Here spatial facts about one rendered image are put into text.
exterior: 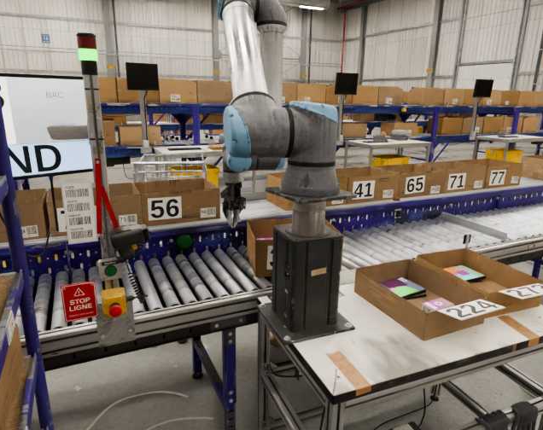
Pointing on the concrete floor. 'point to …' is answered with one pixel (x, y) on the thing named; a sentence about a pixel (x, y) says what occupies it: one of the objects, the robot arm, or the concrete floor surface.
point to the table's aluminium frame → (265, 388)
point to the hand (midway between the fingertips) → (232, 224)
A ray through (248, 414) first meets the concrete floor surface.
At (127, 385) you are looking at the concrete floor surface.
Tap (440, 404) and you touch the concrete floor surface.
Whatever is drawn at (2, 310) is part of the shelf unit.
